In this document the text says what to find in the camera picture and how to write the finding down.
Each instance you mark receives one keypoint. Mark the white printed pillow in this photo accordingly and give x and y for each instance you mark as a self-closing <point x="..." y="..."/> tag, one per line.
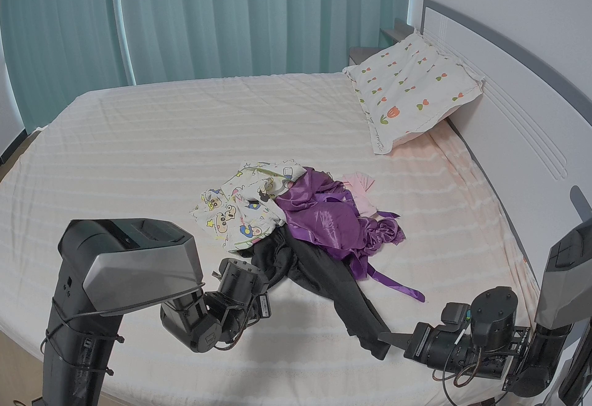
<point x="407" y="85"/>

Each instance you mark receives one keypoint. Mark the white printed garment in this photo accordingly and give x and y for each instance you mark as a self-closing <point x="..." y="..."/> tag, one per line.
<point x="240" y="205"/>

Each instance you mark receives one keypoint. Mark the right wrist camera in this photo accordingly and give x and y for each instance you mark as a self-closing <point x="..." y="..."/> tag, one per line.
<point x="455" y="314"/>

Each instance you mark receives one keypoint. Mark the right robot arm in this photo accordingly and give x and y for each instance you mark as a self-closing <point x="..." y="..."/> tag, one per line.
<point x="562" y="284"/>

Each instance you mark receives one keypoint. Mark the blue-green curtain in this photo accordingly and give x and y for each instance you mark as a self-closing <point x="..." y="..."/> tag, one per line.
<point x="259" y="1"/>
<point x="60" y="24"/>

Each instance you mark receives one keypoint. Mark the pink garment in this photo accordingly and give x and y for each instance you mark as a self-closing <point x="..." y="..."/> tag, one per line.
<point x="363" y="196"/>

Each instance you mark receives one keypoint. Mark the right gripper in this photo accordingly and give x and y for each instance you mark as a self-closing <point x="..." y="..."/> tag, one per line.
<point x="434" y="346"/>

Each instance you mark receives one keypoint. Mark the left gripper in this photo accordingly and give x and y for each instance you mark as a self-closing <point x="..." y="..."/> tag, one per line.
<point x="264" y="304"/>

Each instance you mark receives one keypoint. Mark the black T-shirt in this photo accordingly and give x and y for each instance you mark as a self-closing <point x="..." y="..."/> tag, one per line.
<point x="323" y="284"/>

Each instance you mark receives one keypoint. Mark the bed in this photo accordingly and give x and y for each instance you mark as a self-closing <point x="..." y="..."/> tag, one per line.
<point x="185" y="140"/>

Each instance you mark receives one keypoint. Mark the grey topped bedside table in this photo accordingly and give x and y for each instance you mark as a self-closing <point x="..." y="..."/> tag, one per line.
<point x="365" y="56"/>

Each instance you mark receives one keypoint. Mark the purple satin garment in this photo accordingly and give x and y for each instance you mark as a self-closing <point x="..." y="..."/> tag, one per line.
<point x="323" y="219"/>

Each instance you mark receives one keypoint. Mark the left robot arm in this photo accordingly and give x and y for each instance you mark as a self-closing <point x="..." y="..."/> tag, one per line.
<point x="129" y="265"/>

